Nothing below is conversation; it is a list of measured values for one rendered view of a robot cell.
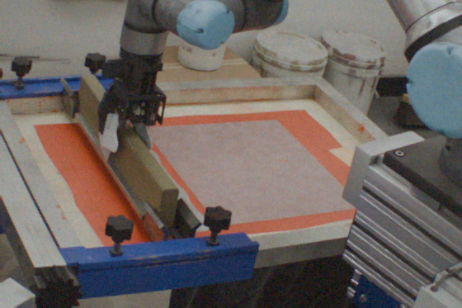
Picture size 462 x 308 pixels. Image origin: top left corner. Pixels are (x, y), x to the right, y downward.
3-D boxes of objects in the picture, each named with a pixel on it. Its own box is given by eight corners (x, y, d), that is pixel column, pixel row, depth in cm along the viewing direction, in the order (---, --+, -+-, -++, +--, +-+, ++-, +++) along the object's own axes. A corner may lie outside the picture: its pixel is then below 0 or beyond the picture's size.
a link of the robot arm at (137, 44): (116, 16, 155) (161, 16, 159) (112, 42, 157) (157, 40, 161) (132, 35, 149) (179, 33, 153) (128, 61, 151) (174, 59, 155)
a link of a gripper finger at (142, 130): (143, 172, 164) (140, 125, 159) (129, 154, 169) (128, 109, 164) (159, 168, 165) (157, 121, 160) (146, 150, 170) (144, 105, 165)
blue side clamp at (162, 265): (237, 261, 156) (245, 226, 153) (251, 279, 152) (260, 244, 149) (64, 280, 142) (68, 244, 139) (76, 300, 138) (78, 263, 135)
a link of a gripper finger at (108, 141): (101, 172, 160) (118, 124, 157) (90, 154, 165) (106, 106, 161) (117, 174, 162) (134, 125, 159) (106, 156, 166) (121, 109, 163)
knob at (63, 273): (68, 291, 133) (72, 250, 130) (82, 315, 129) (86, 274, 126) (22, 295, 130) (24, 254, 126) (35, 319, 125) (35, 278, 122)
